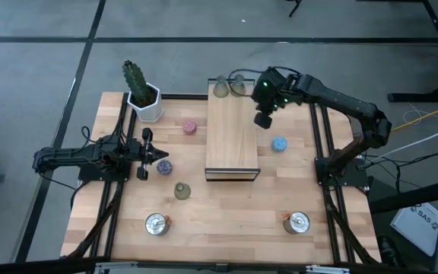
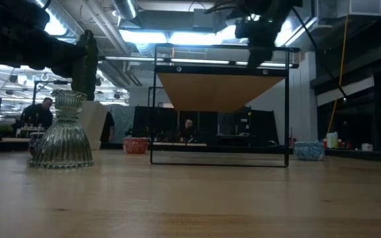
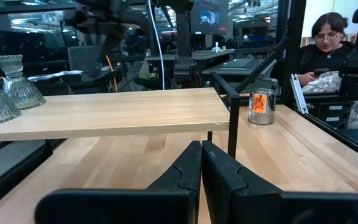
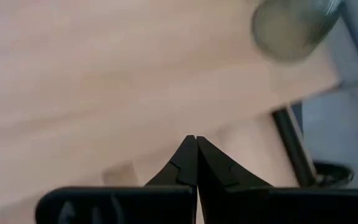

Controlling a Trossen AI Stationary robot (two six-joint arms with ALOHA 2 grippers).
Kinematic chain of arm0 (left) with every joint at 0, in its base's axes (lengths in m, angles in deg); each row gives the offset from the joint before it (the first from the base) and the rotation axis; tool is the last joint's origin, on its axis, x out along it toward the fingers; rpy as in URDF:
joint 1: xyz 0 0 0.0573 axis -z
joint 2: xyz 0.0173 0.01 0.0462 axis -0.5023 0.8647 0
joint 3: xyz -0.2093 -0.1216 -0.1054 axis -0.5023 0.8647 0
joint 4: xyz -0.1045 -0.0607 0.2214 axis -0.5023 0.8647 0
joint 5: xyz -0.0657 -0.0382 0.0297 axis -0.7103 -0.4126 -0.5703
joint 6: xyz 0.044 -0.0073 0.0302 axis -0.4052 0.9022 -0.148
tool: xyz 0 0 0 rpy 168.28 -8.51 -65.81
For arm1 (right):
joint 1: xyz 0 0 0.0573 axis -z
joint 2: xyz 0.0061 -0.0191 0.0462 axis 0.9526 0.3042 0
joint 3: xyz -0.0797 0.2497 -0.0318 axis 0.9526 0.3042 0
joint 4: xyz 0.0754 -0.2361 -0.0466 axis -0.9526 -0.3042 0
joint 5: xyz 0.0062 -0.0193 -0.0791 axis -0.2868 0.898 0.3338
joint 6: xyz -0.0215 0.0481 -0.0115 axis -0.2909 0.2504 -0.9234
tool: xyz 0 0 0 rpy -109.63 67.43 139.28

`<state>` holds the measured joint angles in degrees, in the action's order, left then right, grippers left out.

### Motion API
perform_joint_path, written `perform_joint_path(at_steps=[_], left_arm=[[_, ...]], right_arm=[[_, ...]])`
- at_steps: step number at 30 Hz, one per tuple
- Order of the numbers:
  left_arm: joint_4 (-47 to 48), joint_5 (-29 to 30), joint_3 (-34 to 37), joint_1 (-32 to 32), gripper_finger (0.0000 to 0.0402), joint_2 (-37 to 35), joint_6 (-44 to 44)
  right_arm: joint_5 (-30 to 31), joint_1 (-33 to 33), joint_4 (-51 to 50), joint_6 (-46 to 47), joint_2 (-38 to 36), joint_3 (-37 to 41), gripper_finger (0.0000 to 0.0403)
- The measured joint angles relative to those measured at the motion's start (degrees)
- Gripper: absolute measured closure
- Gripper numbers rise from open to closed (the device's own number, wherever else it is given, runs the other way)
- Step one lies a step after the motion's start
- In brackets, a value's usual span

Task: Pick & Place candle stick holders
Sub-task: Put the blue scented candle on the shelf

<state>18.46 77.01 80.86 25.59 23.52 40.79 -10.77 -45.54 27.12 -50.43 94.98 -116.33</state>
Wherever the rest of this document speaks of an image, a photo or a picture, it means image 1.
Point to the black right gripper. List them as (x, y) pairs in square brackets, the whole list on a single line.
[(272, 95)]

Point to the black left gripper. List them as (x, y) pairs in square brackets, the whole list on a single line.
[(143, 156)]

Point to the purple patterned round tin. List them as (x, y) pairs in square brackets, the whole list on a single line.
[(164, 167)]

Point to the ribbed glass candle stick holder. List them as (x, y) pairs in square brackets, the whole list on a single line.
[(221, 88), (182, 191), (238, 86)]

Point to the red patterned round tin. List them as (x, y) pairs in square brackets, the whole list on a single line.
[(189, 127)]

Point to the blue patterned round tin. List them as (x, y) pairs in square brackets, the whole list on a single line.
[(279, 144)]

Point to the silver candle tin orange tag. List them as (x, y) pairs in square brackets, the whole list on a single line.
[(156, 224), (297, 223)]

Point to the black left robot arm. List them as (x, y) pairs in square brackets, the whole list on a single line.
[(74, 154)]

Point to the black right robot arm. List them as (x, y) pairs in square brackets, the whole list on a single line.
[(340, 100)]

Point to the white hexagonal plant pot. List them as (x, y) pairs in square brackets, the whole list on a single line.
[(148, 112)]

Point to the green cactus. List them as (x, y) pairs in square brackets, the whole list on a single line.
[(135, 81)]

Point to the black tripod leg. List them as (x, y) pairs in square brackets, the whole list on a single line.
[(295, 7)]

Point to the black desk leg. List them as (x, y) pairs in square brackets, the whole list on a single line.
[(413, 97)]

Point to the black shoe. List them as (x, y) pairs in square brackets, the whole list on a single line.
[(388, 249)]

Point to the white cardboard box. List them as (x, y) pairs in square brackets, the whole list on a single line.
[(416, 228)]

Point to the wooden shelf riser black frame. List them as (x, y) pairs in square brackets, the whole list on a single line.
[(231, 144)]

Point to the black aluminium rig frame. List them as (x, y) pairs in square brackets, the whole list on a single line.
[(185, 96)]

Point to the silver aluminium bracket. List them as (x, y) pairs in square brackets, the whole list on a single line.
[(116, 266), (327, 269)]

